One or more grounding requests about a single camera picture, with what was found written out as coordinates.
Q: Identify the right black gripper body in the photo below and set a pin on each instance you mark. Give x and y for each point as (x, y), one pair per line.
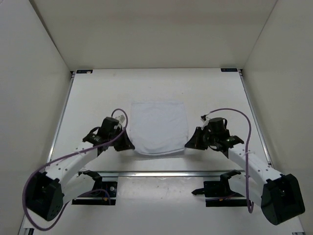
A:
(211, 138)

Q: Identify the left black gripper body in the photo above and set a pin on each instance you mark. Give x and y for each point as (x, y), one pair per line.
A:
(118, 131)

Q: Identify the white skirt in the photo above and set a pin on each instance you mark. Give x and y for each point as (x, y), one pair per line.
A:
(158, 127)

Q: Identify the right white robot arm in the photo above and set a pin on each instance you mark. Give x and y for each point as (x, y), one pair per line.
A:
(278, 195)

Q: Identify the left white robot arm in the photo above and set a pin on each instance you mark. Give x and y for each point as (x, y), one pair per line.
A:
(49, 189)

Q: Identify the left blue label sticker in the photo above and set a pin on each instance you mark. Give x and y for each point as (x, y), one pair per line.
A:
(84, 71)

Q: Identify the blue label sticker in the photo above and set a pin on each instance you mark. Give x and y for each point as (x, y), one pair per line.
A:
(84, 71)
(229, 70)

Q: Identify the right blue label sticker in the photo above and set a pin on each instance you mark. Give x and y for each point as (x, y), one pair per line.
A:
(229, 70)

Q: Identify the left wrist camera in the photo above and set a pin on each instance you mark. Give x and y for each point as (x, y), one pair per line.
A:
(121, 118)

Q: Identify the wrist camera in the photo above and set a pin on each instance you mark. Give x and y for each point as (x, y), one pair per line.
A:
(121, 118)
(205, 119)

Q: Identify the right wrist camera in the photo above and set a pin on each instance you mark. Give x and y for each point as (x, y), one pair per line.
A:
(205, 119)

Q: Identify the aluminium rail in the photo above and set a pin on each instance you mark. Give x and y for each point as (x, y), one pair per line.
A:
(162, 174)

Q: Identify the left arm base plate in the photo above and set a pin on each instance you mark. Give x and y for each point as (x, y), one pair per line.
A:
(103, 192)

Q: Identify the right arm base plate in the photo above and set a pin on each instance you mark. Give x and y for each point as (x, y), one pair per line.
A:
(219, 194)

